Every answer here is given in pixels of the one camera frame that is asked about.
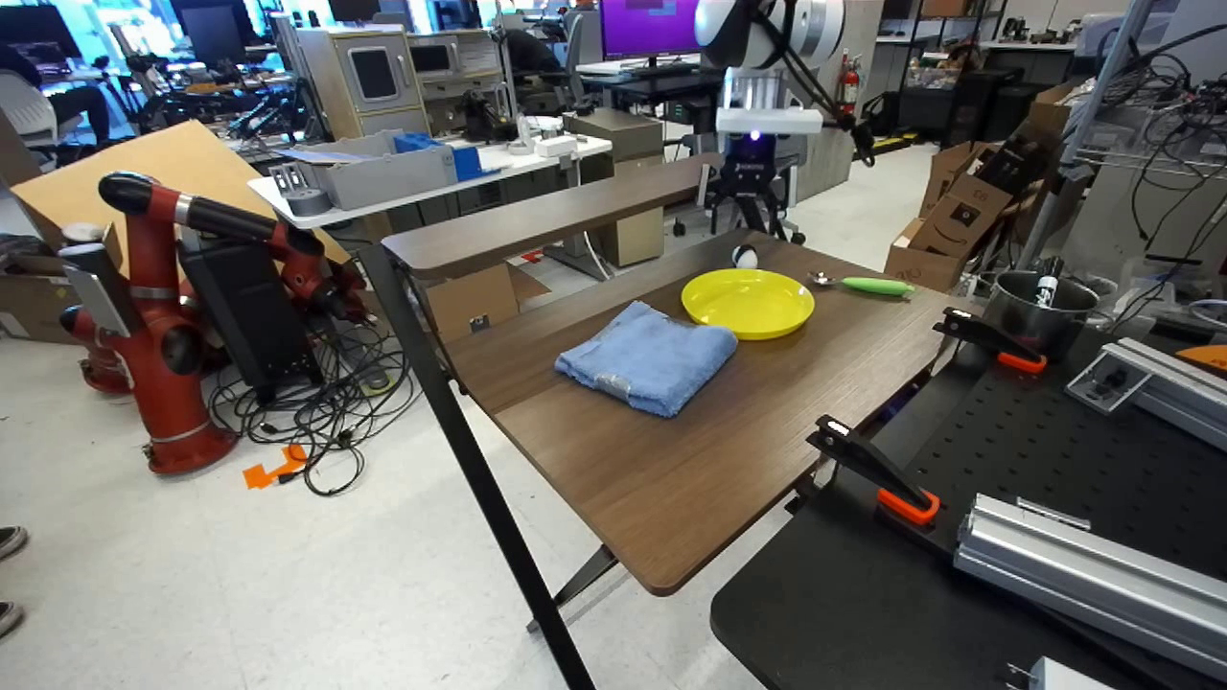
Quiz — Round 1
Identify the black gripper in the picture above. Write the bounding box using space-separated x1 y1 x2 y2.
711 130 791 245

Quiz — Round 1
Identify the yellow plastic plate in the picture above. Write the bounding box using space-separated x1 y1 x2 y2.
679 263 820 346

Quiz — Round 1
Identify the beige storage box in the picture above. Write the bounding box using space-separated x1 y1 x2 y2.
564 111 667 267

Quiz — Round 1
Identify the red fire extinguisher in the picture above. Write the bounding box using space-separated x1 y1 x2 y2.
835 55 863 130

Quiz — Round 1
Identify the blue folded towel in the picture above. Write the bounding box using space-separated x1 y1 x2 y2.
551 299 741 420

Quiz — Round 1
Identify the brown wooden desk shelf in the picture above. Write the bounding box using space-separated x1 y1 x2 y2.
380 153 734 276

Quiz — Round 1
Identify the open cardboard boxes stack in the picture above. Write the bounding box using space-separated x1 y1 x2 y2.
881 137 1029 296

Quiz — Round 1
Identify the monitor with purple screen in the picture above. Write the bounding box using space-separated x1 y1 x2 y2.
593 0 711 65

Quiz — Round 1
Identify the small cardboard box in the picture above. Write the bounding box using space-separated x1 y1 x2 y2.
415 262 523 342

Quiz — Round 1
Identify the metal pot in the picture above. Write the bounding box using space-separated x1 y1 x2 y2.
979 263 1107 355

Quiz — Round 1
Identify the grey plastic bin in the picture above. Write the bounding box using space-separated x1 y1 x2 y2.
300 135 460 213

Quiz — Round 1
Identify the beige machine cabinet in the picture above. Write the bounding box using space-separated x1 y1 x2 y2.
280 20 437 143

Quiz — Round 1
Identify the black computer tower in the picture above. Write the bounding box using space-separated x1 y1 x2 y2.
175 235 318 397

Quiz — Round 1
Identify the orange floor marker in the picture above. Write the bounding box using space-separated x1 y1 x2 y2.
243 440 316 494

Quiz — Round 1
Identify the large flat cardboard box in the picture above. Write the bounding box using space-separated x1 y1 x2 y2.
6 120 357 273

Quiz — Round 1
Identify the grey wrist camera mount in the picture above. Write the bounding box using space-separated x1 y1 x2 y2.
713 103 828 137

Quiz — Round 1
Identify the green handled spoon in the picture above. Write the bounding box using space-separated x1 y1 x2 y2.
806 267 920 303

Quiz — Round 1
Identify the black clamp orange handle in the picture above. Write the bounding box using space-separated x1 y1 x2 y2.
801 413 947 534
932 303 1052 378

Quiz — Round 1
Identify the black desk leg frame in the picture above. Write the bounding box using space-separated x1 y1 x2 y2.
341 235 630 690

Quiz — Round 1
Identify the aluminium rail with black plate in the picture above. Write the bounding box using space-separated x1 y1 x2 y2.
1067 332 1227 452

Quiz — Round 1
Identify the black cable tangle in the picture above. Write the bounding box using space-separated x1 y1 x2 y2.
207 319 426 503

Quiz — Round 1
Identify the wide aluminium extrusion rail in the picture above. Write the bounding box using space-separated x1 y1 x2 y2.
951 492 1227 684

